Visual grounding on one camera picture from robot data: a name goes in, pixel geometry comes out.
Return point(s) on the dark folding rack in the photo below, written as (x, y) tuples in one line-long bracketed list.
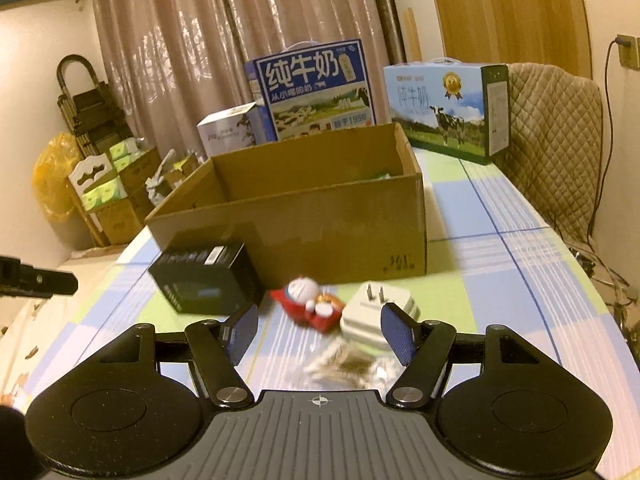
[(95, 110)]

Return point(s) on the white humidifier box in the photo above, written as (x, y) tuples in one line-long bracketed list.
[(225, 130)]

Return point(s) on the beige printed bed sheet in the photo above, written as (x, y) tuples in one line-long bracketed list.
[(20, 350)]

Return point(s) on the wooden door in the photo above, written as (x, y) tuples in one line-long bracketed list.
[(500, 10)]

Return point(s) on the clear plastic bag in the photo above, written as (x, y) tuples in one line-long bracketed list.
[(160, 180), (345, 362)]

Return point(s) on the beige wall socket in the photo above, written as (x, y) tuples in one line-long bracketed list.
[(631, 52)]

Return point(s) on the yellow plastic bag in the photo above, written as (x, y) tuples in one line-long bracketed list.
[(50, 180)]

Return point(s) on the cardboard box of tissue packs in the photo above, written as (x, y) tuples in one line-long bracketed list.
[(120, 220)]

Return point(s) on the dark blue milk carton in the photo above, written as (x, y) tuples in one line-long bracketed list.
[(310, 90)]

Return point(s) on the brown cardboard box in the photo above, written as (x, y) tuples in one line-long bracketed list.
[(325, 230)]

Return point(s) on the black product box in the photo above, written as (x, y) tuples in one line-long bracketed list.
[(200, 285)]

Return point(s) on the red toy figure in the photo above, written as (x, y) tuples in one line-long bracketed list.
[(302, 292)]

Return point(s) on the silver foil bag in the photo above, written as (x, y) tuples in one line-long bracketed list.
[(380, 176)]

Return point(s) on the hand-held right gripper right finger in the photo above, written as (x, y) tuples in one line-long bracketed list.
[(397, 332)]

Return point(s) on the white power adapter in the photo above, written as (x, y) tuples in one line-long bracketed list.
[(360, 320)]

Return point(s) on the light blue milk carton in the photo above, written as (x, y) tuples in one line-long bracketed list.
[(440, 110)]

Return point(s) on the beige curtain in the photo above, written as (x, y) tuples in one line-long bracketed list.
[(175, 35)]

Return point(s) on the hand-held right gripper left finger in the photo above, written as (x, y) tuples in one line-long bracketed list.
[(240, 335)]

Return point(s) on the quilted chair back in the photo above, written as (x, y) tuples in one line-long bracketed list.
[(550, 150)]

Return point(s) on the pile of green tissue packs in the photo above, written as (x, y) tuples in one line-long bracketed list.
[(102, 192)]

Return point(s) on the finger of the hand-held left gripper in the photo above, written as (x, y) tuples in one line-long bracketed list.
[(35, 277)]

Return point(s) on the crumpled clear plastic bag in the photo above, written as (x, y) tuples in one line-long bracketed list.
[(160, 180)]

